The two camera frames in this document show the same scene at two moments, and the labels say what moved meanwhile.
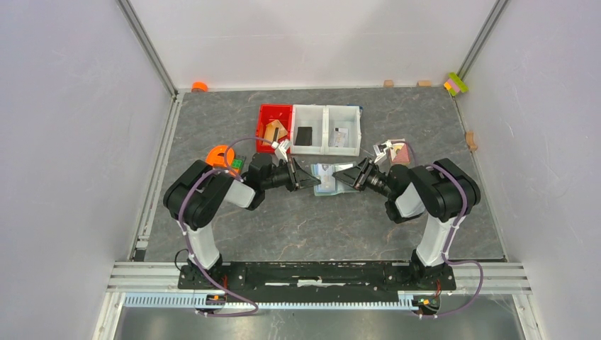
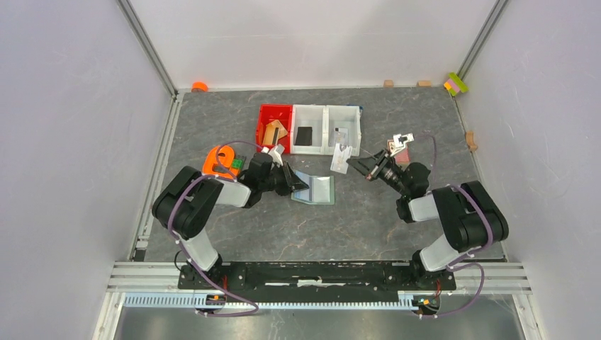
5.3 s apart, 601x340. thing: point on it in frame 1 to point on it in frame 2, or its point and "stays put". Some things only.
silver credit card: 324,171 to 339,163
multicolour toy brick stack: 453,85 stays put
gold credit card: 268,133 stays put
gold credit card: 270,130 stays put
